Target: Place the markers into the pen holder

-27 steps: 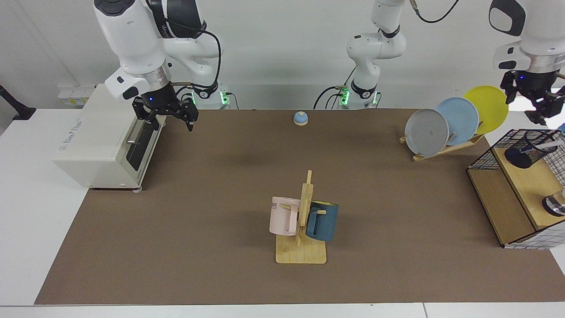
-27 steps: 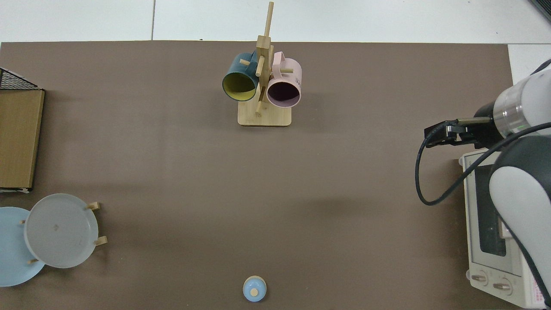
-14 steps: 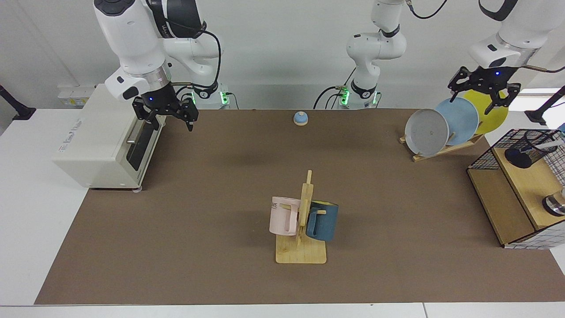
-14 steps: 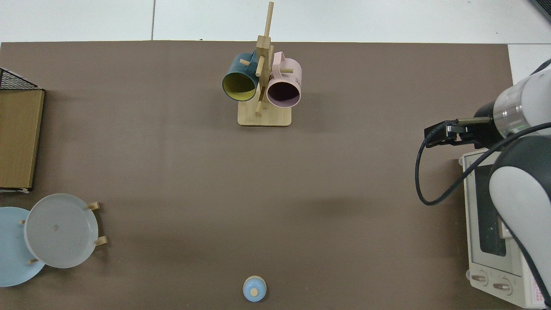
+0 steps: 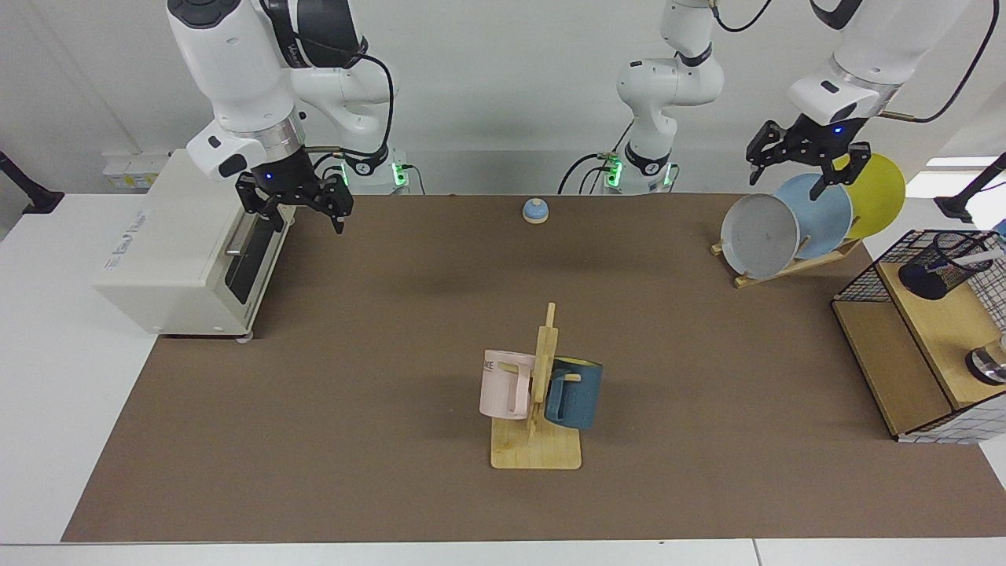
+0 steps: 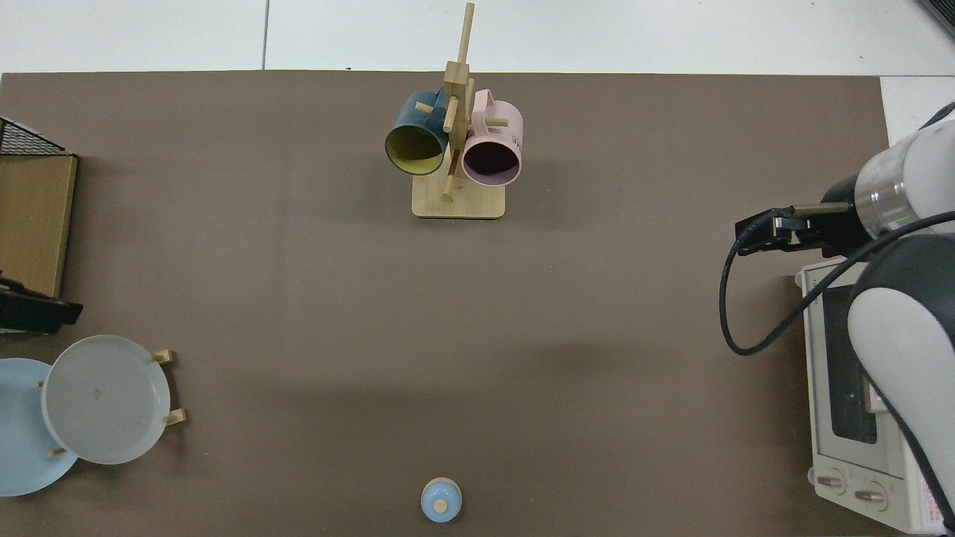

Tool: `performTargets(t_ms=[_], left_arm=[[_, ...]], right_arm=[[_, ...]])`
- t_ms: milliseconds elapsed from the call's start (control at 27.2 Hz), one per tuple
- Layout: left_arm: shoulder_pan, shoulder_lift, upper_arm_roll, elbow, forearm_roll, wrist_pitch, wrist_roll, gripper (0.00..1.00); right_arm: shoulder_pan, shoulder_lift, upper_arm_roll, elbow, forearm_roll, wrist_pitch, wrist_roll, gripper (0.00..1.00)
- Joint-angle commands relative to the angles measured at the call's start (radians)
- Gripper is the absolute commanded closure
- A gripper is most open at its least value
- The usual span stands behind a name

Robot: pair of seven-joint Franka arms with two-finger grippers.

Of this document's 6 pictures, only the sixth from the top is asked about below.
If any grey plate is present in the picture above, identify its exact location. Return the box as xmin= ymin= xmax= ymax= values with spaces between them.
xmin=41 ymin=335 xmax=172 ymax=465

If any wooden plate rack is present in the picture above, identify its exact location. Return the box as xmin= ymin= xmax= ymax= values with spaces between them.
xmin=34 ymin=349 xmax=187 ymax=458

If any light blue plate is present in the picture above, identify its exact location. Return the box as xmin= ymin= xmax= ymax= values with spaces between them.
xmin=0 ymin=358 xmax=79 ymax=497

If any pale toaster oven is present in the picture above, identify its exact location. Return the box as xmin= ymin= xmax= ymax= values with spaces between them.
xmin=795 ymin=257 xmax=955 ymax=536

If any dark grey equipment corner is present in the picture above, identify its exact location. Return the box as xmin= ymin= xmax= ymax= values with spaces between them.
xmin=916 ymin=0 xmax=955 ymax=40

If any pink cup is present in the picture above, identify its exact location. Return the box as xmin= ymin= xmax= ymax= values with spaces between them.
xmin=461 ymin=89 xmax=525 ymax=187

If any wooden cup stand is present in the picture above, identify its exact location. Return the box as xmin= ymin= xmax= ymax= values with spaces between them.
xmin=412 ymin=2 xmax=507 ymax=220

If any brown table cloth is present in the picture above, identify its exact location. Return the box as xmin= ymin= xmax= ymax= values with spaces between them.
xmin=0 ymin=71 xmax=894 ymax=537

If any dark teal cup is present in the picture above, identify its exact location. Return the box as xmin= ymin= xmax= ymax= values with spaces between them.
xmin=384 ymin=89 xmax=451 ymax=177

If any small blue round bell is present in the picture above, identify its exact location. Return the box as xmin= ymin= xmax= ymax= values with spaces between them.
xmin=421 ymin=477 xmax=463 ymax=524

